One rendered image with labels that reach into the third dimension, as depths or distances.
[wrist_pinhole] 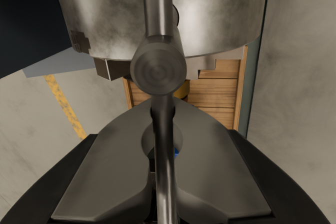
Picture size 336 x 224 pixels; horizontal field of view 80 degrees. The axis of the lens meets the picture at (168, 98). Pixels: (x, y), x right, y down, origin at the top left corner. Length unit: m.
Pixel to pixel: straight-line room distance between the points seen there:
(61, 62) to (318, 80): 1.60
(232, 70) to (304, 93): 1.21
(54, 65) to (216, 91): 0.66
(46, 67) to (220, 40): 0.83
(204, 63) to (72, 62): 0.64
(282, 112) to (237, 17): 1.58
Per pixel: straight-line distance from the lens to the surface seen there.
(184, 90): 0.39
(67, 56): 0.91
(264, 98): 1.71
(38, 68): 1.01
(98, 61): 0.32
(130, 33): 0.23
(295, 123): 1.91
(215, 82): 0.62
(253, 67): 0.99
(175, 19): 0.22
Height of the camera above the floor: 1.45
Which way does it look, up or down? 60 degrees down
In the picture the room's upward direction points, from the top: 161 degrees counter-clockwise
